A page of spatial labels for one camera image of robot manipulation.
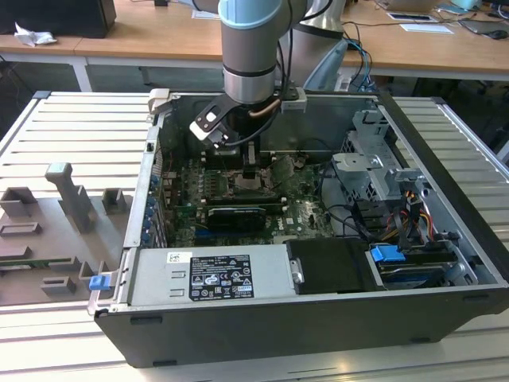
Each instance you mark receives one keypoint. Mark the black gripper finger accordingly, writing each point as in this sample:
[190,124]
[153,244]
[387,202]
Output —
[251,173]

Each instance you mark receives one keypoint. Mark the black RAM slot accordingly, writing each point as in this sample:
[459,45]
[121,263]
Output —
[267,164]
[246,202]
[266,156]
[246,196]

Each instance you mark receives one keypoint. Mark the CPU socket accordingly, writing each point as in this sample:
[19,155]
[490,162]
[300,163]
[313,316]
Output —
[264,187]

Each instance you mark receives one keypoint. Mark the black graphics card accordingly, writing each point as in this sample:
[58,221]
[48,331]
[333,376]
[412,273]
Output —
[234,219]

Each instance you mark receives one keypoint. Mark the green motherboard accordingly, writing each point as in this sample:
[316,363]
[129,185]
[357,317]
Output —
[302,215]

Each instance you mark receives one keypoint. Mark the pale blue teach pendant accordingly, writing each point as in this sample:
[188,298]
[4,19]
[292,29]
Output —
[326,67]

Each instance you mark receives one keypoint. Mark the silver metal drive cage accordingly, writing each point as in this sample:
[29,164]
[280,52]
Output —
[358,167]

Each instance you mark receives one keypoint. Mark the white paper sheet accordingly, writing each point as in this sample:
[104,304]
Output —
[425,28]
[204,14]

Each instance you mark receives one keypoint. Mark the black plastic shroud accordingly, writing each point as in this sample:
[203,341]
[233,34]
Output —
[330,266]

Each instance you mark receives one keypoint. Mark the grey power supply unit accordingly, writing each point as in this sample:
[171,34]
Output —
[159,278]

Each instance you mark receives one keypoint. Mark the wooden desk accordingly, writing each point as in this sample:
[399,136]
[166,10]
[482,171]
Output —
[139,32]

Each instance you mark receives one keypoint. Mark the hard disk in blue carrier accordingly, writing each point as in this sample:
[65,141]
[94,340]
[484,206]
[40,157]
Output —
[387,254]

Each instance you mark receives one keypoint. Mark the open black PC case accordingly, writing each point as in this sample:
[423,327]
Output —
[278,338]

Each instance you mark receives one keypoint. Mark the small blue case latch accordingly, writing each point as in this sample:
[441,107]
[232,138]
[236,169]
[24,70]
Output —
[98,283]

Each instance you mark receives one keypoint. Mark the grey parts rack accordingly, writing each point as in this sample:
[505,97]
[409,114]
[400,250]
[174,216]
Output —
[40,223]

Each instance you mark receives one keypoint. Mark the black computer box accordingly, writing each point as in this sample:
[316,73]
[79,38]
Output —
[55,16]

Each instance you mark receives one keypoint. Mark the crumpled white paper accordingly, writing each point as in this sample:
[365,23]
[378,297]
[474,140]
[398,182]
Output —
[33,36]

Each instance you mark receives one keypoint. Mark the black computer mouse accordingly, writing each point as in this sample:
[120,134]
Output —
[498,34]

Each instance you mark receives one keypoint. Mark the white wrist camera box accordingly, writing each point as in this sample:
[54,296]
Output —
[207,121]

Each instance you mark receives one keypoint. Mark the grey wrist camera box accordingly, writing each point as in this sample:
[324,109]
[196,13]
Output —
[294,105]

